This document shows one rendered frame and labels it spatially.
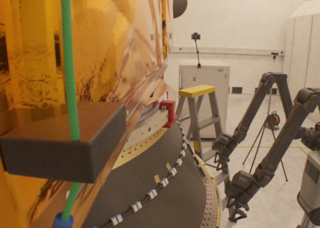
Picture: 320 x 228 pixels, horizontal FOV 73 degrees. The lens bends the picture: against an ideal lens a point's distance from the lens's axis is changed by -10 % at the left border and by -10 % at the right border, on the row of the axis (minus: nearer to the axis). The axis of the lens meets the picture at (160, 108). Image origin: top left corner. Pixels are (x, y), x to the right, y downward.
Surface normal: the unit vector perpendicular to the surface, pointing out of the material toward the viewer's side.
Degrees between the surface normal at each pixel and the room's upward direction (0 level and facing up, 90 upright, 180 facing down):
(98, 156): 90
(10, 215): 90
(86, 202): 90
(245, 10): 90
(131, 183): 62
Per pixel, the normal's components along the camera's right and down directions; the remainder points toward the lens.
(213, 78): -0.07, 0.29
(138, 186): 0.72, -0.30
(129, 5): 0.97, 0.11
